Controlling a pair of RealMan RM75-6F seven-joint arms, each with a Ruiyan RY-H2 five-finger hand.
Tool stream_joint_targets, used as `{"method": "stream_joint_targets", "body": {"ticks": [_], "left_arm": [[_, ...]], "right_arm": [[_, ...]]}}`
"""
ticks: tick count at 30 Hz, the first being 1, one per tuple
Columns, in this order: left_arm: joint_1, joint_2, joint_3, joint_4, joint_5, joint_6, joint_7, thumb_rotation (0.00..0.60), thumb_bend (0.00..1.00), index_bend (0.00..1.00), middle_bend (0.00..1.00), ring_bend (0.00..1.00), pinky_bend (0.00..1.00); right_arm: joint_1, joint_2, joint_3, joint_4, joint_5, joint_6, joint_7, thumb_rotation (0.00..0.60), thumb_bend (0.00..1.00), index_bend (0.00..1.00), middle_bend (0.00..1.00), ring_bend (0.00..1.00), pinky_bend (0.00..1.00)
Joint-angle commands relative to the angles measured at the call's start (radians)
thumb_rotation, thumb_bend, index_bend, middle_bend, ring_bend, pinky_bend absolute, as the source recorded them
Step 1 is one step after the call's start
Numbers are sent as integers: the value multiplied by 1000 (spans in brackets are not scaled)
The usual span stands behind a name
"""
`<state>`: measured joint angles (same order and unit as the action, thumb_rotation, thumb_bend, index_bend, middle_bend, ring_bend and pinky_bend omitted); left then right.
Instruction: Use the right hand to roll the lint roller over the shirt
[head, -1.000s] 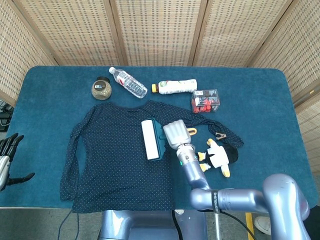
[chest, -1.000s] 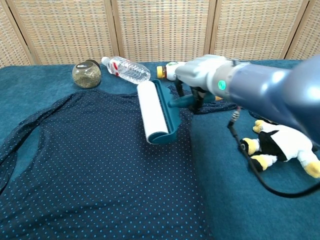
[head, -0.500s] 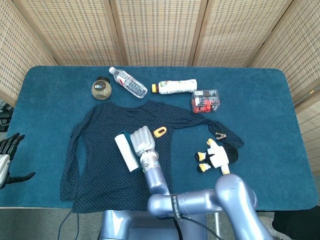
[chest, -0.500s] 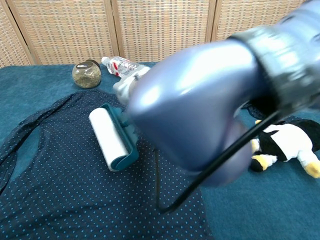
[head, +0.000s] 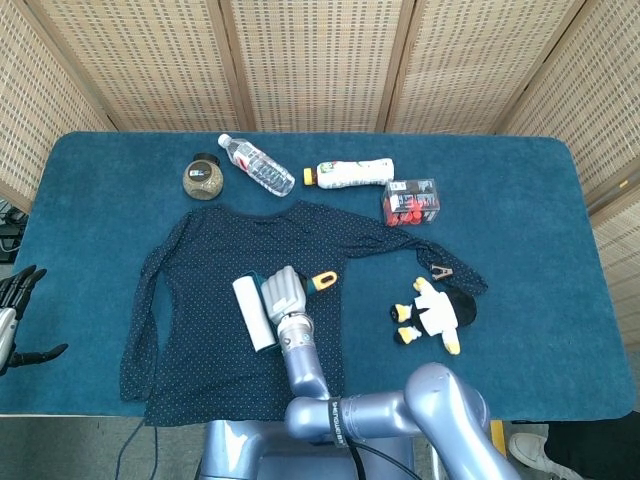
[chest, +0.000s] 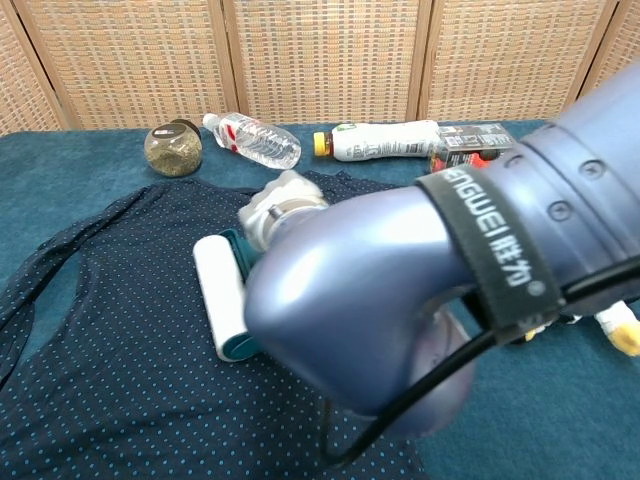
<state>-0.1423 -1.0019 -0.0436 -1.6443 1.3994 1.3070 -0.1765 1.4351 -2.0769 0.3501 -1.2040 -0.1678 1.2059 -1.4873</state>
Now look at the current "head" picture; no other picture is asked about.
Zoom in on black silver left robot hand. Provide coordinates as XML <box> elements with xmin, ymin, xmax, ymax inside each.
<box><xmin>0</xmin><ymin>264</ymin><xmax>69</xmax><ymax>377</ymax></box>

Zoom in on teal plush table cover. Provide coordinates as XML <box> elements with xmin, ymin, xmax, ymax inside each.
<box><xmin>0</xmin><ymin>130</ymin><xmax>637</xmax><ymax>424</ymax></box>

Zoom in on white drink bottle yellow cap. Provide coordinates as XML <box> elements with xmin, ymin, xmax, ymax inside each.
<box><xmin>302</xmin><ymin>157</ymin><xmax>396</xmax><ymax>191</ymax></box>

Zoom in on black equipment with cables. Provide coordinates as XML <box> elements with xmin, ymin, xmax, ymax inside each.
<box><xmin>0</xmin><ymin>199</ymin><xmax>29</xmax><ymax>264</ymax></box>

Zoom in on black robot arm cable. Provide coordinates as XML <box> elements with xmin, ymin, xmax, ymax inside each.
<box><xmin>347</xmin><ymin>438</ymin><xmax>416</xmax><ymax>480</ymax></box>

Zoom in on box of red items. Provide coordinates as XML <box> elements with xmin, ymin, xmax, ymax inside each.
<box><xmin>381</xmin><ymin>178</ymin><xmax>441</xmax><ymax>228</ymax></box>

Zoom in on black trousers of person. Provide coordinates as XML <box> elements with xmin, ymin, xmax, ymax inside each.
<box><xmin>542</xmin><ymin>423</ymin><xmax>640</xmax><ymax>480</ymax></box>

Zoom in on penguin plush toy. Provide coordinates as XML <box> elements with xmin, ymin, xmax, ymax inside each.
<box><xmin>390</xmin><ymin>276</ymin><xmax>479</xmax><ymax>356</ymax></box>

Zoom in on round glass jar black lid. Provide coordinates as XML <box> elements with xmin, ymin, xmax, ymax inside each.
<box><xmin>182</xmin><ymin>152</ymin><xmax>225</xmax><ymax>200</ymax></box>

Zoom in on teal lint roller yellow handle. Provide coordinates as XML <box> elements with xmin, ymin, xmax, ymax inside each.
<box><xmin>231</xmin><ymin>269</ymin><xmax>339</xmax><ymax>354</ymax></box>

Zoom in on thin black floor cable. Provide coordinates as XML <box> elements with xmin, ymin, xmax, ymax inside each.
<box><xmin>115</xmin><ymin>418</ymin><xmax>159</xmax><ymax>480</ymax></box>

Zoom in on navy polka dot shirt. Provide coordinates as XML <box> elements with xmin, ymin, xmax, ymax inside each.
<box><xmin>118</xmin><ymin>199</ymin><xmax>489</xmax><ymax>428</ymax></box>

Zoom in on clear plastic water bottle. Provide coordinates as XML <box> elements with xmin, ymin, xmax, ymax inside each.
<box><xmin>217</xmin><ymin>133</ymin><xmax>296</xmax><ymax>198</ymax></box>

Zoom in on woven bamboo folding screen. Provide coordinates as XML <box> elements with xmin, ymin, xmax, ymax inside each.
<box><xmin>0</xmin><ymin>0</ymin><xmax>640</xmax><ymax>346</ymax></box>

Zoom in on blue-grey robot torso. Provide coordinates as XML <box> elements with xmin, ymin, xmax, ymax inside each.
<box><xmin>197</xmin><ymin>419</ymin><xmax>416</xmax><ymax>480</ymax></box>

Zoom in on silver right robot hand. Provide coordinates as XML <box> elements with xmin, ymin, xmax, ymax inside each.
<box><xmin>259</xmin><ymin>265</ymin><xmax>309</xmax><ymax>326</ymax></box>

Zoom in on white shoe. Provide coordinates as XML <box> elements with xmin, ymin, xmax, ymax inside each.
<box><xmin>508</xmin><ymin>432</ymin><xmax>551</xmax><ymax>467</ymax></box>

